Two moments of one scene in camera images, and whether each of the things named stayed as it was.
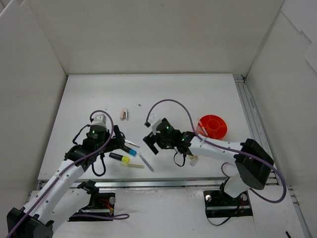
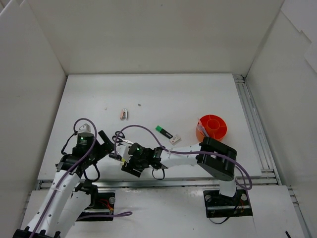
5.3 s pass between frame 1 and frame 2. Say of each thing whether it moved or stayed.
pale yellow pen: moved
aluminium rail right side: stayed
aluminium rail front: stayed
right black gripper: moved
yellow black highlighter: stayed
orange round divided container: stayed
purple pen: moved
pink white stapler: stayed
